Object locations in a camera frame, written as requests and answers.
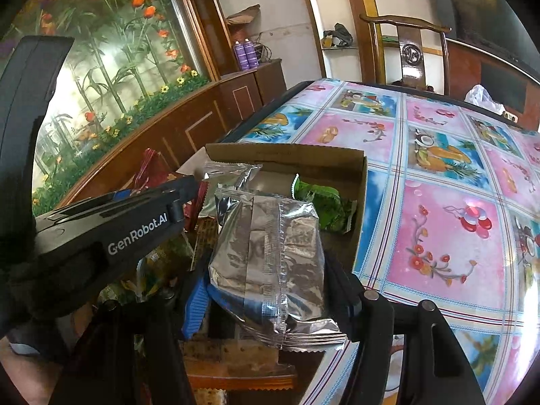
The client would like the black flat screen television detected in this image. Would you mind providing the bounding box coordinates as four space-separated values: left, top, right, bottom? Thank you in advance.
436 0 539 80

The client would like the orange cracker packet with barcode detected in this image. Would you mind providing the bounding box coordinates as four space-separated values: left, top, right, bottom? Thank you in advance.
180 339 297 391

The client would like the beige cracker packet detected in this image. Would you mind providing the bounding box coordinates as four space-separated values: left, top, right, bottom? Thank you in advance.
190 218 219 271

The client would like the large silver foil packet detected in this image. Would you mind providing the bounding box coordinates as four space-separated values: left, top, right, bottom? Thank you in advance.
208 188 346 352

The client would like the open cardboard box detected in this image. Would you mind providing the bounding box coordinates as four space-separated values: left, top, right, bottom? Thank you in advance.
177 142 369 389

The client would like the left purple spray bottle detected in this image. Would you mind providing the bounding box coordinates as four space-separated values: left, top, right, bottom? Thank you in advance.
234 41 250 71

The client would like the green leafy snack packet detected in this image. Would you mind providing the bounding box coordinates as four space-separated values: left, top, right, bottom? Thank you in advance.
291 174 357 234

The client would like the colourful printed tablecloth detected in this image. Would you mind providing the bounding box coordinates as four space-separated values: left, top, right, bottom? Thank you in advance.
239 79 539 404

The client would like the right purple spray bottle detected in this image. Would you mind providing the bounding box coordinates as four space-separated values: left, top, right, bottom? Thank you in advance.
243 38 259 69

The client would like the wooden sideboard cabinet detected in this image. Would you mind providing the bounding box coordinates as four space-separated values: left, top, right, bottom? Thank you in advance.
59 59 287 207

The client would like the purple spray bottle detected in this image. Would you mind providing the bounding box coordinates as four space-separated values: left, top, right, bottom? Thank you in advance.
243 38 259 69
234 41 250 71

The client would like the person's left hand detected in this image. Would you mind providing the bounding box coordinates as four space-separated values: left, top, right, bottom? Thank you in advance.
0 338 61 405

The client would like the flower wall mural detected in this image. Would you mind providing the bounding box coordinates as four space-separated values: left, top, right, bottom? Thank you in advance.
1 0 208 215

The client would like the silver foil snack packet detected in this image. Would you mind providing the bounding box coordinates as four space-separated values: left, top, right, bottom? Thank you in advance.
198 160 262 218

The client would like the white plastic bag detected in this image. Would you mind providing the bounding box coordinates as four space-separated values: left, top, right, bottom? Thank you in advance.
464 84 506 115

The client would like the dark wooden chair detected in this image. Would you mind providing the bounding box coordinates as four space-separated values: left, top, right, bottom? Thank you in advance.
360 14 452 95

